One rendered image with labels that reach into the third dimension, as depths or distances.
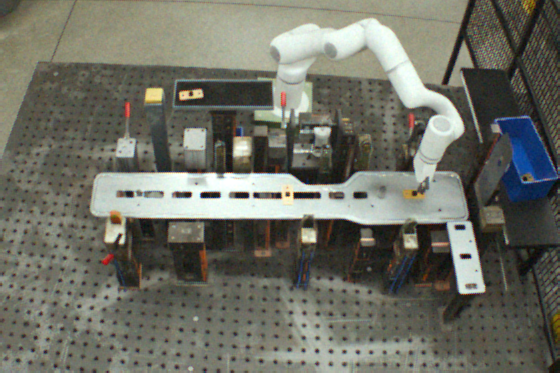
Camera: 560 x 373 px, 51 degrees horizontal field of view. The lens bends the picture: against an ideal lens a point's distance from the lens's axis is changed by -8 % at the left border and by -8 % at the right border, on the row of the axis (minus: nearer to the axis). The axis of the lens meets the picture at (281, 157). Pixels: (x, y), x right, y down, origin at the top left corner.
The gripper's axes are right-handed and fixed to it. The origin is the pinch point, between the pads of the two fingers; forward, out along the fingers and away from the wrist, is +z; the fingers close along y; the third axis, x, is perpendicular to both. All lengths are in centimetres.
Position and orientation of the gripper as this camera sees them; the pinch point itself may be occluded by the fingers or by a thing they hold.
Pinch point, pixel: (418, 180)
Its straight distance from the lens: 226.8
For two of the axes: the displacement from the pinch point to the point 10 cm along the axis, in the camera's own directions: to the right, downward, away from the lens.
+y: 0.3, 8.1, -5.9
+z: -0.7, 5.9, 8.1
